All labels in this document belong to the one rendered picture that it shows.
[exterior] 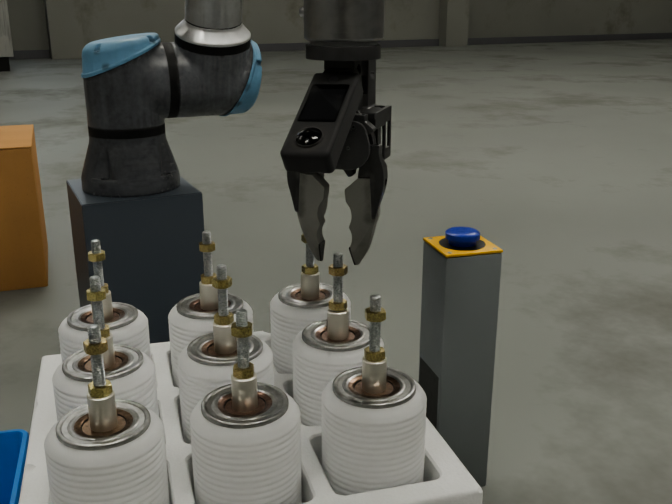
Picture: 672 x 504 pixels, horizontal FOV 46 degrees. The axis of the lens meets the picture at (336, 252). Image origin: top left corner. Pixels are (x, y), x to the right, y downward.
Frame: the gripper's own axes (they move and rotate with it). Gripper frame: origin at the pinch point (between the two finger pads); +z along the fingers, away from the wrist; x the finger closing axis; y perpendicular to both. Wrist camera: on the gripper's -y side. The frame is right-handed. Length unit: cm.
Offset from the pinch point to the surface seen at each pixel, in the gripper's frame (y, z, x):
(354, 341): -0.8, 9.1, -2.3
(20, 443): -8.5, 24.0, 35.0
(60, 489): -27.0, 13.0, 14.0
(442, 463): -8.2, 16.5, -13.2
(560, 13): 999, 0, 43
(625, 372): 55, 35, -31
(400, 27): 839, 13, 209
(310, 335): -0.7, 9.2, 2.6
